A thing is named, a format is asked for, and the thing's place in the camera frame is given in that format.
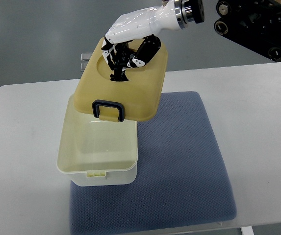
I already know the yellow box lid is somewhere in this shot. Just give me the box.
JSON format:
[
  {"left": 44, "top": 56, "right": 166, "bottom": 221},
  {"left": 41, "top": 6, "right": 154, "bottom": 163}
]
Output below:
[{"left": 73, "top": 35, "right": 169, "bottom": 123}]

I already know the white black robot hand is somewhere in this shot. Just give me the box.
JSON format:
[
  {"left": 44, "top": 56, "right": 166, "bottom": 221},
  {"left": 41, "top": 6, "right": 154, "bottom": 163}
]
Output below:
[{"left": 101, "top": 0, "right": 204, "bottom": 82}]

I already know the blue grey padded mat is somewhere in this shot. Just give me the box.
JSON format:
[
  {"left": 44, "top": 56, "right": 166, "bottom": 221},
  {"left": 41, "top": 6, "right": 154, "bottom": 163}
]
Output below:
[{"left": 70, "top": 91, "right": 236, "bottom": 235}]

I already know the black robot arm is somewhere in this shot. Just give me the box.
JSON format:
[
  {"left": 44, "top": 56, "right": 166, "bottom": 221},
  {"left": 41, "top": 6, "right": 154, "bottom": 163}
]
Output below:
[{"left": 214, "top": 0, "right": 281, "bottom": 62}]

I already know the white storage box base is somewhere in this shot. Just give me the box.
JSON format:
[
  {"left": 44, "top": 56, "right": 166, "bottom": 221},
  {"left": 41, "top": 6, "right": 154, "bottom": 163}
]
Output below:
[{"left": 57, "top": 96, "right": 138, "bottom": 187}]

